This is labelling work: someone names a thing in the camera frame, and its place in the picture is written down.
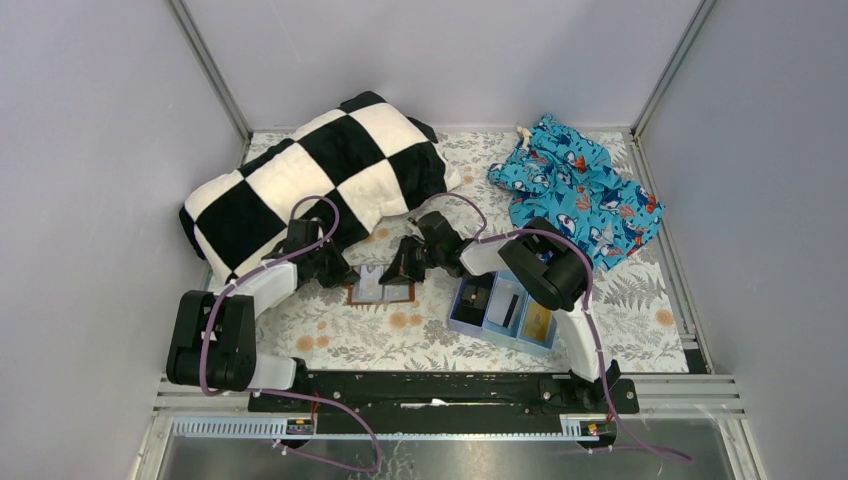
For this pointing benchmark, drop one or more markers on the aluminium frame rails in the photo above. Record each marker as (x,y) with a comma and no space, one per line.
(700,409)

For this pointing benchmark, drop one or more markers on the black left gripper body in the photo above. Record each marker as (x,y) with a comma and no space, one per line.
(329,263)

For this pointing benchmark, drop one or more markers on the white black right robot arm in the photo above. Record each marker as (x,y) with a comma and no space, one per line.
(544,260)

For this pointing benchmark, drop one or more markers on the slotted grey cable duct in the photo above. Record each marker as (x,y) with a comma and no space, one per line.
(430,425)

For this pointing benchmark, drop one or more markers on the white card in middle slot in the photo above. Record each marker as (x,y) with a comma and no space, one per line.
(506,298)

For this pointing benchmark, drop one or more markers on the grey credit card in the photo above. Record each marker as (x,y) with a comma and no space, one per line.
(369,289)

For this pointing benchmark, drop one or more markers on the gold credit card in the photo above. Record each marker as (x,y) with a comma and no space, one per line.
(536,323)

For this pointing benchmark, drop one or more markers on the blue shark print cloth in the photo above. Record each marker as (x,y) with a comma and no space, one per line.
(557,173)

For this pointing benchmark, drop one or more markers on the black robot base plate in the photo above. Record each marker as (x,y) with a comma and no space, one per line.
(369,395)

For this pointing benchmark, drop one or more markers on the purple blue card organizer box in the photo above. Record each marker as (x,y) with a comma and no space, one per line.
(509,338)

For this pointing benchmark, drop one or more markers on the floral patterned table mat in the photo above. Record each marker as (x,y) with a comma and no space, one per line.
(633,308)

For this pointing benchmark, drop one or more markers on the black white checkered blanket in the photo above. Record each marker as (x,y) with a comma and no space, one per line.
(349,167)

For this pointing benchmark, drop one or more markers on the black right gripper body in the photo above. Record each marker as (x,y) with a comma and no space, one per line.
(416,251)

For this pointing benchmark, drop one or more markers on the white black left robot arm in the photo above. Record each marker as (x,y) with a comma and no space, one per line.
(214,339)

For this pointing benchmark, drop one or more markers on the black card in purple slot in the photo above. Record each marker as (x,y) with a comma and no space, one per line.
(473,299)

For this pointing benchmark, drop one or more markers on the brown leather card holder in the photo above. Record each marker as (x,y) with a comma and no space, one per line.
(395,293)

